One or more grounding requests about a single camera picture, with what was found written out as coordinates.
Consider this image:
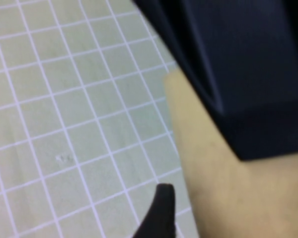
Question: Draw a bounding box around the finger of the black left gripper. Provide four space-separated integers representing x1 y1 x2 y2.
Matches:
131 0 298 162

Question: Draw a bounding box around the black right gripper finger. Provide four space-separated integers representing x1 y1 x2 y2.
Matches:
133 182 177 238

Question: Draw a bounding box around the green checkered tablecloth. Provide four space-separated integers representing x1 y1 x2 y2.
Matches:
0 0 199 238

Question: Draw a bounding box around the yellow plastic cup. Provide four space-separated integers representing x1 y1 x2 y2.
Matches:
162 69 298 238

